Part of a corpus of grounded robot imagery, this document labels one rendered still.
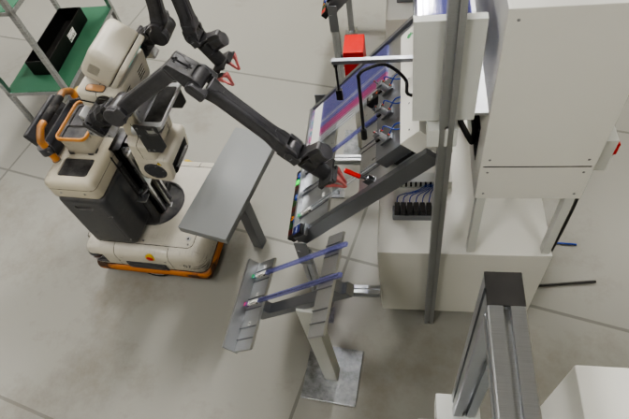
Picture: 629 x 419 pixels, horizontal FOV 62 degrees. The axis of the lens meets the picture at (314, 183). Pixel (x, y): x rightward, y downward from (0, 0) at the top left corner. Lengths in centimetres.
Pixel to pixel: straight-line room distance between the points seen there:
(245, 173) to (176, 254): 57
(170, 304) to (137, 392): 45
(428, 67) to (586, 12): 35
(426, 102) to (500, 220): 91
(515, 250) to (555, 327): 68
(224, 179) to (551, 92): 151
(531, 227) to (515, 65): 97
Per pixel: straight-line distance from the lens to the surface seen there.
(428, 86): 135
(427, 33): 124
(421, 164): 160
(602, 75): 143
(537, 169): 167
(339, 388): 253
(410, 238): 211
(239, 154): 251
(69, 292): 322
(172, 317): 287
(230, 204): 234
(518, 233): 217
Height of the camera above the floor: 245
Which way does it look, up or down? 53 degrees down
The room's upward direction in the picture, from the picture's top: 13 degrees counter-clockwise
